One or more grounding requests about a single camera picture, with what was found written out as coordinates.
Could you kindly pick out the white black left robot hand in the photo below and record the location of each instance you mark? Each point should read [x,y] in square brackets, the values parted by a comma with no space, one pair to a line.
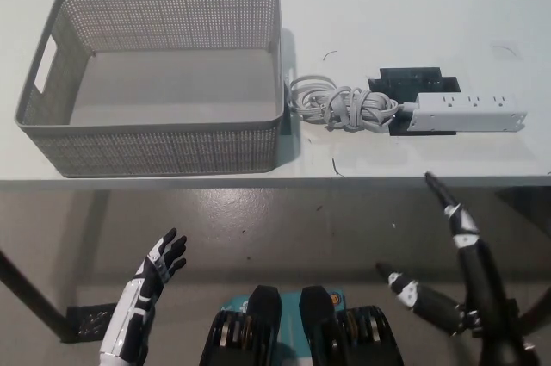
[129,318]

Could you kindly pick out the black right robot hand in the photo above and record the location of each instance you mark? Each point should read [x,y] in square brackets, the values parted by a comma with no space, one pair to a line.
[478,280]

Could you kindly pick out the grey perforated plastic basket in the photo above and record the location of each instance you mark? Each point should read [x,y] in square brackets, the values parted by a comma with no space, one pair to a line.
[172,142]

